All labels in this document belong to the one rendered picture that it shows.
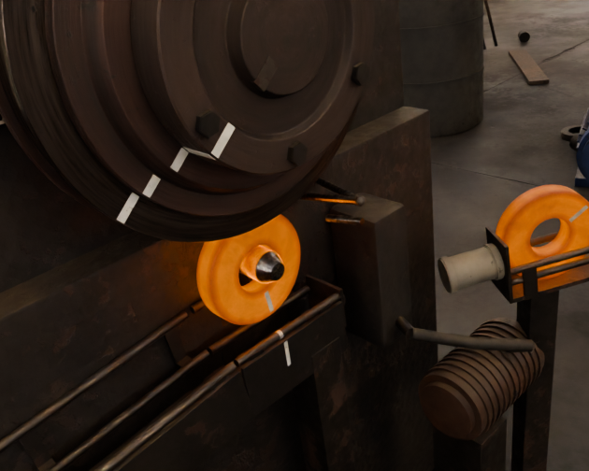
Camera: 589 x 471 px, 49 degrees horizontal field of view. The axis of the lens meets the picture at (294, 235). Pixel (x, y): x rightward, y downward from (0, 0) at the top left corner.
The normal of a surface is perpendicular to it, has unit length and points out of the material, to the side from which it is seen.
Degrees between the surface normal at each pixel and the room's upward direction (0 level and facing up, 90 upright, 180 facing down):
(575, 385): 0
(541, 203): 90
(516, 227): 90
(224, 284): 90
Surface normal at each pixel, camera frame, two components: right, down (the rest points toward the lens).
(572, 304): -0.13, -0.87
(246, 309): 0.69, 0.25
